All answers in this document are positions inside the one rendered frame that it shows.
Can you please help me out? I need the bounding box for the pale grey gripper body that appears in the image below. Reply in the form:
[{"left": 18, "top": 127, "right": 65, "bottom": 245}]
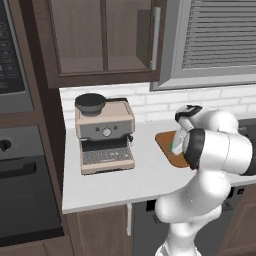
[{"left": 171, "top": 129, "right": 190, "bottom": 156}]

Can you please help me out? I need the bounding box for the brown wooden cutting board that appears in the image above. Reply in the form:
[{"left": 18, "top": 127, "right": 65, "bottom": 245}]
[{"left": 154, "top": 130, "right": 193, "bottom": 169}]

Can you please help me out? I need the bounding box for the dark sink basin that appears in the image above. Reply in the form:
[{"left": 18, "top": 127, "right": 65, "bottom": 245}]
[{"left": 237, "top": 118, "right": 256, "bottom": 143}]

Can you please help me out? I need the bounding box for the beige espresso coffee machine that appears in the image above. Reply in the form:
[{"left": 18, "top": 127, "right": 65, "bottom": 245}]
[{"left": 74, "top": 92, "right": 137, "bottom": 176}]

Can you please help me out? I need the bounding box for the brown base cupboard door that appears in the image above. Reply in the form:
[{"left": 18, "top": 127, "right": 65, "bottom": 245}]
[
  {"left": 217, "top": 192, "right": 256, "bottom": 256},
  {"left": 66, "top": 204, "right": 135, "bottom": 256}
]

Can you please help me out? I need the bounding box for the grey window with blinds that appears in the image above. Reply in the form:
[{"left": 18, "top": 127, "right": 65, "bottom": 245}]
[{"left": 149, "top": 0, "right": 256, "bottom": 92}]

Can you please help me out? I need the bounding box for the black built-in oven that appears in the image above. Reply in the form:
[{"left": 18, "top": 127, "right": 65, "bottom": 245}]
[{"left": 0, "top": 125, "right": 65, "bottom": 248}]

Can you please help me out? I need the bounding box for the brown drawer front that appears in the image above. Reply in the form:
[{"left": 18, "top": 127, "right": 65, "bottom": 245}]
[{"left": 0, "top": 234, "right": 75, "bottom": 256}]

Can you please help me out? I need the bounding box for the black and grey microwave oven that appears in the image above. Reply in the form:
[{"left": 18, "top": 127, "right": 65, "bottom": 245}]
[{"left": 0, "top": 0, "right": 35, "bottom": 115}]

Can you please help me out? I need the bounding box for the white base cupboard handle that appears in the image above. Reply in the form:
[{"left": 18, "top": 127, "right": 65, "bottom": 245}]
[{"left": 125, "top": 203, "right": 134, "bottom": 237}]

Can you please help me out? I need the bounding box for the silver wall cupboard handle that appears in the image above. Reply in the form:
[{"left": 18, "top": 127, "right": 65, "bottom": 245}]
[{"left": 150, "top": 6, "right": 162, "bottom": 71}]

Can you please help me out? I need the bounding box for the dark wood glass-door wall cupboard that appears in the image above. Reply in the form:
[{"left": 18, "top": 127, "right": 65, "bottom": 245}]
[{"left": 30, "top": 0, "right": 168, "bottom": 90}]

